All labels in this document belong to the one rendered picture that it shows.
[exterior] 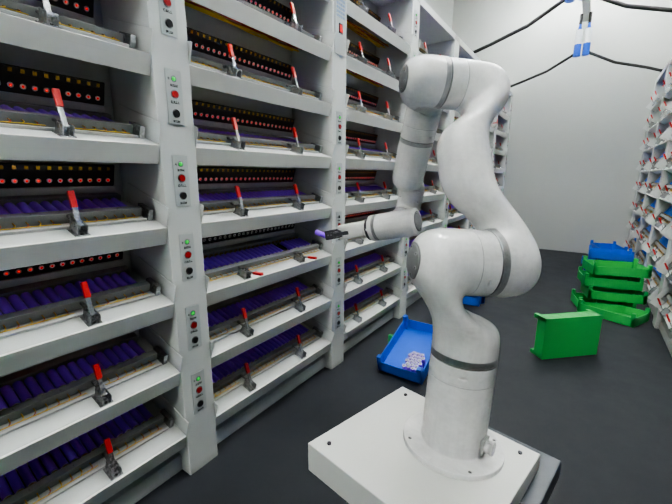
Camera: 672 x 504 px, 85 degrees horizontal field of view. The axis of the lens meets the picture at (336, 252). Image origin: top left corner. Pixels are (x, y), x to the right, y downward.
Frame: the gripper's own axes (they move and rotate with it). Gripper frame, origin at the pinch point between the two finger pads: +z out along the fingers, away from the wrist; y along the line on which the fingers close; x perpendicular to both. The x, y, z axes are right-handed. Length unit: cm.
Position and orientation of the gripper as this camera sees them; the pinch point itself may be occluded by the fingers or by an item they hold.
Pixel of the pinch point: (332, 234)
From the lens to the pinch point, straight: 126.7
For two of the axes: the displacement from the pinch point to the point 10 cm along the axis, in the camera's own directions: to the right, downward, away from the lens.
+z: -8.2, 1.0, 5.7
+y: -5.5, 1.7, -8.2
